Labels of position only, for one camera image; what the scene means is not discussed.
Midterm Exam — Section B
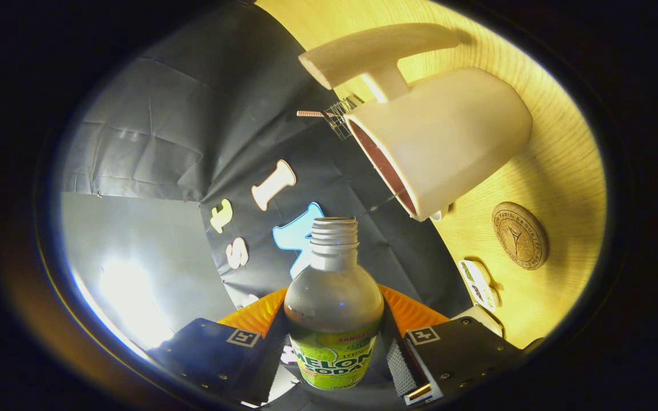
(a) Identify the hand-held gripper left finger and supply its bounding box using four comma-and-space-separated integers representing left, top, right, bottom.
149, 287, 291, 407

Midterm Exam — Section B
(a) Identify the round cork coaster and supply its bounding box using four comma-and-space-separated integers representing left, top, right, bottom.
492, 202, 549, 271

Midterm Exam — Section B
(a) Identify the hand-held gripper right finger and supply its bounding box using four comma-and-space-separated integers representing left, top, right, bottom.
379, 284, 544, 407

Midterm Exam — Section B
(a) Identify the wooden table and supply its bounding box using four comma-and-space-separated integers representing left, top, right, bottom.
255, 0, 608, 350

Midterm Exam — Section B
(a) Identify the silver green-label juice bottle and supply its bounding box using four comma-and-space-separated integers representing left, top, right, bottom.
283, 217, 385, 392

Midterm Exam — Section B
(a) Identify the white divided bean plate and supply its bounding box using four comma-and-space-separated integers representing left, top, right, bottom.
458, 260, 501, 312

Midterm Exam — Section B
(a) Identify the white cup with wooden handle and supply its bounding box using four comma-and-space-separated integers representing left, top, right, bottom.
298, 23, 533, 222

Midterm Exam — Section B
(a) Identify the wire mesh holder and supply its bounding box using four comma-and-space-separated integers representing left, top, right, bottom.
323, 94, 365, 141

